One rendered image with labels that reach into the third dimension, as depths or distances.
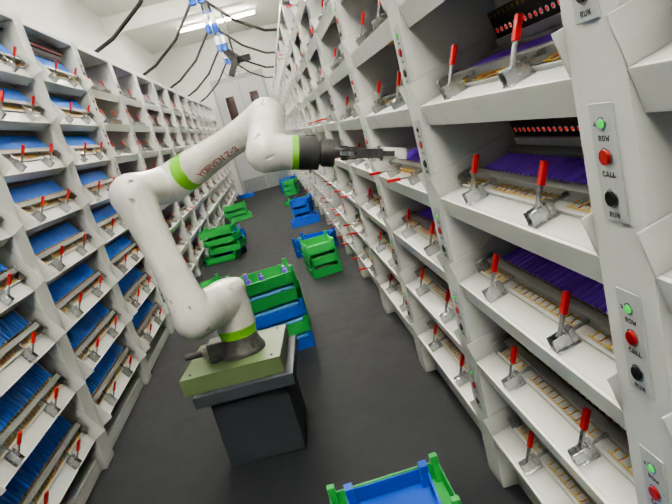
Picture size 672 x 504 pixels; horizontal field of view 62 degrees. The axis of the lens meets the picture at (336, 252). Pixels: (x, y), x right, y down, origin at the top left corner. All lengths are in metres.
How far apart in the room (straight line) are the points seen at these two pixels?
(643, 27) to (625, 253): 0.22
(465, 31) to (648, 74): 0.75
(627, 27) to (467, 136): 0.72
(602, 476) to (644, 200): 0.52
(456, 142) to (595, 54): 0.67
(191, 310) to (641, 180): 1.31
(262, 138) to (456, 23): 0.56
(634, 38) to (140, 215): 1.37
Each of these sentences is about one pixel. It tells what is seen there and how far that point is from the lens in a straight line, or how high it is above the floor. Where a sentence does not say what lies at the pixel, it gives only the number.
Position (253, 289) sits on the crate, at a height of 0.35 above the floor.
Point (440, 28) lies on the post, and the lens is 1.26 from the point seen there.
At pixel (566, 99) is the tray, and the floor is 0.93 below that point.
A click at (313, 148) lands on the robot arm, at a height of 0.91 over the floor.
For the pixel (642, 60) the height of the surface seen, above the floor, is 0.96.
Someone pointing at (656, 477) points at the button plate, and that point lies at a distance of 0.78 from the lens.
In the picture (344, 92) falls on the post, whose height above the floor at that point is 1.07.
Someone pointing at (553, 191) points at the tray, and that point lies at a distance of 0.92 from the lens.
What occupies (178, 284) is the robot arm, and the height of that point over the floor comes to 0.64.
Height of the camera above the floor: 0.98
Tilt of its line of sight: 13 degrees down
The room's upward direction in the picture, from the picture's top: 15 degrees counter-clockwise
